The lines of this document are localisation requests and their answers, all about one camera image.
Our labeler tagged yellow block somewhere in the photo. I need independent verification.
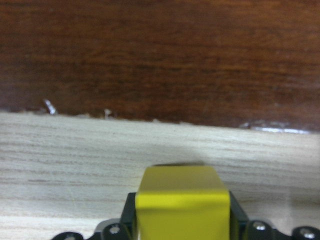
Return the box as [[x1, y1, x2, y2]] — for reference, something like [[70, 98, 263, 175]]
[[135, 165, 231, 240]]

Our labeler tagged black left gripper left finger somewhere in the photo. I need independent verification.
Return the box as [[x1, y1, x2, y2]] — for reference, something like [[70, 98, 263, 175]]
[[119, 192, 138, 240]]

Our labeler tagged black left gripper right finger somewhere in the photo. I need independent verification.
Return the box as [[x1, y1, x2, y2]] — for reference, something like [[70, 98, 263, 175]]
[[229, 191, 249, 240]]

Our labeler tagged dark wooden drawer cabinet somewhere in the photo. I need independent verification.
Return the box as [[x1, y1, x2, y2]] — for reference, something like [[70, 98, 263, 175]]
[[0, 0, 320, 131]]

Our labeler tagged light wood drawer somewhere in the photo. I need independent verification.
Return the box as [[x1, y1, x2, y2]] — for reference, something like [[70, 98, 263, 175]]
[[0, 112, 320, 240]]

